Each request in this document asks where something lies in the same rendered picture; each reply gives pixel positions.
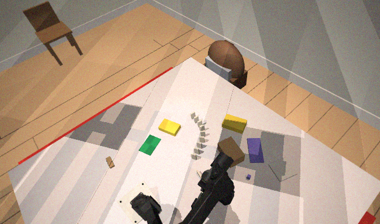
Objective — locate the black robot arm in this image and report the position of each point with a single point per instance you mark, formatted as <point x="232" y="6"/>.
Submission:
<point x="217" y="185"/>

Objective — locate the purple flat rectangular block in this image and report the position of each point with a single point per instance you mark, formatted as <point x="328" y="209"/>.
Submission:
<point x="255" y="150"/>

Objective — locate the yellow rectangular block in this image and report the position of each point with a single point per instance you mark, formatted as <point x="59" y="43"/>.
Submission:
<point x="169" y="127"/>
<point x="233" y="123"/>

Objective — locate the green flat rectangular block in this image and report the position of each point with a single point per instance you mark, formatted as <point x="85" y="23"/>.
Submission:
<point x="150" y="144"/>

